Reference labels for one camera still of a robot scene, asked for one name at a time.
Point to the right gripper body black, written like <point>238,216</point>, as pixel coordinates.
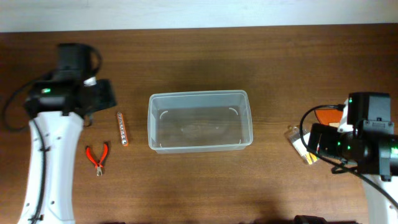
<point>329,142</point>

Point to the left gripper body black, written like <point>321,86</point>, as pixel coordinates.
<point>107,97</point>

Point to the clear plastic container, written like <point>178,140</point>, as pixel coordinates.
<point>199,121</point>

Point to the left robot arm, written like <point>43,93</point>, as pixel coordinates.
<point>57,105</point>

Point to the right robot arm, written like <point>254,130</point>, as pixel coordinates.
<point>363,144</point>

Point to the orange socket bit holder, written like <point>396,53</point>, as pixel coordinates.
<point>122,129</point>

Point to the orange scraper with wooden handle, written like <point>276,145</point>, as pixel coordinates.
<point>329,117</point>

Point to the red handled pliers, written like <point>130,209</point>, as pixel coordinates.
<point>98,162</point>

